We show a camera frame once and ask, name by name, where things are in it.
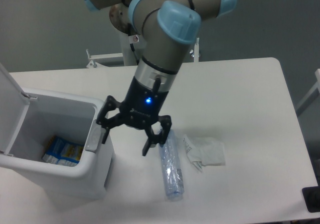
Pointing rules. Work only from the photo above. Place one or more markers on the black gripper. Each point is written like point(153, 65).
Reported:
point(143, 109)

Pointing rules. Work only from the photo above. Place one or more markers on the white push-lid trash can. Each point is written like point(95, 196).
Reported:
point(29, 118)

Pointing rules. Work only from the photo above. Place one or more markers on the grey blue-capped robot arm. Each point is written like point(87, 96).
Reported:
point(169, 27)

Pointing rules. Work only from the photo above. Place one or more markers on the clear plastic water bottle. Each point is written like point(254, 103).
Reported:
point(171, 168)

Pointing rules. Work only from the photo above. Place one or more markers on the crumpled white paper wrapper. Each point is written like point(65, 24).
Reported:
point(204, 151)

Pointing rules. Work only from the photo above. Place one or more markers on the blue yellow box in bin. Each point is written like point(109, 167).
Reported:
point(60, 151)

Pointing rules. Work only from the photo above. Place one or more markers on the black device at table edge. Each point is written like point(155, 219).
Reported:
point(312, 198)

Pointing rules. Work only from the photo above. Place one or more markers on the white metal base frame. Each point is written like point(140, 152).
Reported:
point(107, 60)

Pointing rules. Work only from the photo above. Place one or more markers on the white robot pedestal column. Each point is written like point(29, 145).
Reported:
point(132, 44)

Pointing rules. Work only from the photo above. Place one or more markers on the white frame at right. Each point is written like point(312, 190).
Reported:
point(310, 96)

